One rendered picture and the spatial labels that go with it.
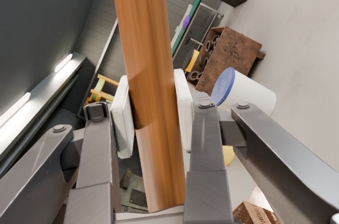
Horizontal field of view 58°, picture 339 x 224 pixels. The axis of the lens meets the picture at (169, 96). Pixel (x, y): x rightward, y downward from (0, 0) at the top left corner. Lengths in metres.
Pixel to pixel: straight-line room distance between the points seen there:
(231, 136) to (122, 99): 0.06
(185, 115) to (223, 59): 4.28
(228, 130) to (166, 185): 0.08
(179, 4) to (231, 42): 4.45
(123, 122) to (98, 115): 0.01
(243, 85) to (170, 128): 3.43
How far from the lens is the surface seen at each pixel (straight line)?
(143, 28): 0.18
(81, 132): 0.16
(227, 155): 4.16
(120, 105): 0.17
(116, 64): 9.12
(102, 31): 8.96
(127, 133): 0.17
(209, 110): 0.15
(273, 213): 2.20
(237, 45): 4.49
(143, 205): 6.10
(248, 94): 3.63
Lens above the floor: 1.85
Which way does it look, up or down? 11 degrees down
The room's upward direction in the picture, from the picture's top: 66 degrees counter-clockwise
